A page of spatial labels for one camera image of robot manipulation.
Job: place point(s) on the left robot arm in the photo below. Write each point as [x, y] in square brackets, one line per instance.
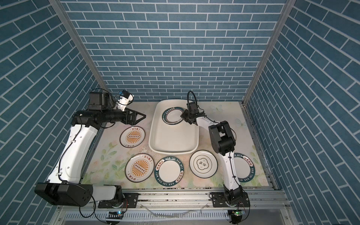
[63, 187]

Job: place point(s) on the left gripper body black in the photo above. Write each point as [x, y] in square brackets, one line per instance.
[126, 120]

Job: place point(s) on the orange sunburst plate rear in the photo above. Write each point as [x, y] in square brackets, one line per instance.
[132, 137]

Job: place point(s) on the white ribbed cable duct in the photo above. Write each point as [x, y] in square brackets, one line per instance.
[132, 216]

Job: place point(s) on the green rimmed plate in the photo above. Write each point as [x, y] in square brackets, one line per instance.
[245, 168]
[169, 171]
[174, 115]
[164, 116]

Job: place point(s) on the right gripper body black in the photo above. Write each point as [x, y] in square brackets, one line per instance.
[186, 116]

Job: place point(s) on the white plastic bin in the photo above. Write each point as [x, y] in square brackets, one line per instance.
[182, 138]

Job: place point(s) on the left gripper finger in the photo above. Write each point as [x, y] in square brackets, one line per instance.
[139, 120]
[140, 115]

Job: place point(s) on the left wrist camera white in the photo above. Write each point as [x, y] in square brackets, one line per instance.
[125, 98]

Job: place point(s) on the white plate clover motif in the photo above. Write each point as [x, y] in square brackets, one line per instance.
[203, 164]

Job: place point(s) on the orange sunburst plate front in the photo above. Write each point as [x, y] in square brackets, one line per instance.
[139, 168]

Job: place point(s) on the orange sunburst plate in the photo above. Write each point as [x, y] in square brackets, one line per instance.
[139, 168]
[132, 137]

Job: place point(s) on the aluminium mounting rail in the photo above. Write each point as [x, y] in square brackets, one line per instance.
[194, 199]

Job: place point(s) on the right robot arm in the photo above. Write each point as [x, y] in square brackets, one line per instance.
[223, 143]

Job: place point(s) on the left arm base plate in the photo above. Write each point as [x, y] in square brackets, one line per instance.
[124, 201]

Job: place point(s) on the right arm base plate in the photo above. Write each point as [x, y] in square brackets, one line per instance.
[223, 199]

